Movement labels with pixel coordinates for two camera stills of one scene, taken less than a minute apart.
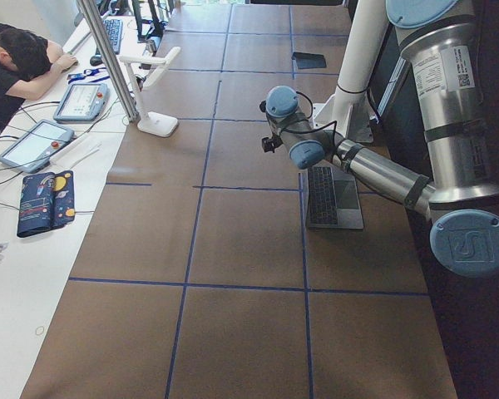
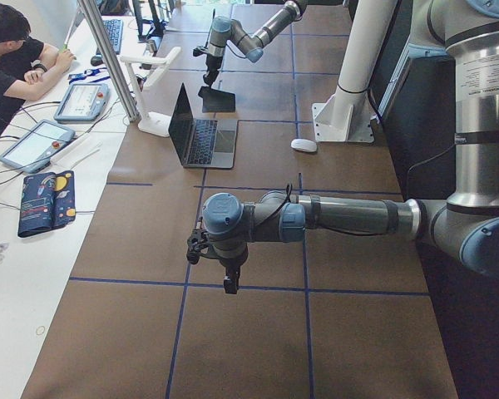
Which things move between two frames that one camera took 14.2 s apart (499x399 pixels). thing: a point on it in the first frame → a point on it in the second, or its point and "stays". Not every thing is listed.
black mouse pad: x=306 y=61 → x=217 y=100
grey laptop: x=333 y=199 → x=201 y=143
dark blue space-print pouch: x=46 y=202 stays
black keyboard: x=114 y=28 stays
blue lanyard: x=88 y=72 stays
